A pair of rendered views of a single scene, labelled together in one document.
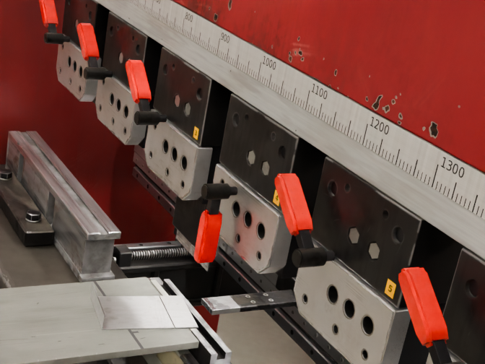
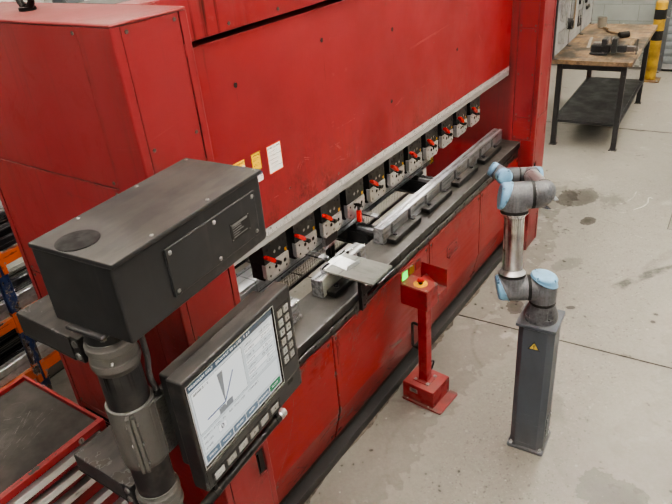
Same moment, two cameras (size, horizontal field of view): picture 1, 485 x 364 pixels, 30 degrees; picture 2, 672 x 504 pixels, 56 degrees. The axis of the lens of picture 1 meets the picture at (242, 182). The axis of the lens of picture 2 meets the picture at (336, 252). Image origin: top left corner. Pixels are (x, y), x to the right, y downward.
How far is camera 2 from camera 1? 3.33 m
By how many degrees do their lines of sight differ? 97
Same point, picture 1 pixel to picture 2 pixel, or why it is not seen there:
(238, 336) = not seen: outside the picture
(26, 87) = not seen: hidden behind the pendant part
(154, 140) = (327, 229)
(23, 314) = (369, 273)
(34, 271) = (305, 327)
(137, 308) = (343, 263)
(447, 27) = (379, 133)
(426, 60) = (377, 141)
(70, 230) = not seen: hidden behind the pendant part
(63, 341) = (371, 264)
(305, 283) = (372, 196)
